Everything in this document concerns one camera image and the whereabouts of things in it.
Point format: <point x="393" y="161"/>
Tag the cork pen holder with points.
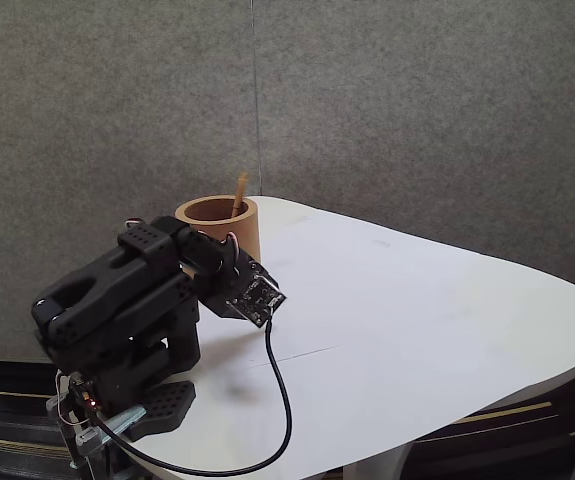
<point x="244" y="230"/>

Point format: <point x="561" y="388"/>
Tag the metal table clamp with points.
<point x="55" y="403"/>
<point x="122" y="420"/>

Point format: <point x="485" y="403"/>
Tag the wooden pen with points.
<point x="239" y="195"/>

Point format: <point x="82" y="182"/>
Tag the motor controller board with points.
<point x="83" y="396"/>

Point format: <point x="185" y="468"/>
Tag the bare camera circuit board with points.
<point x="257" y="301"/>

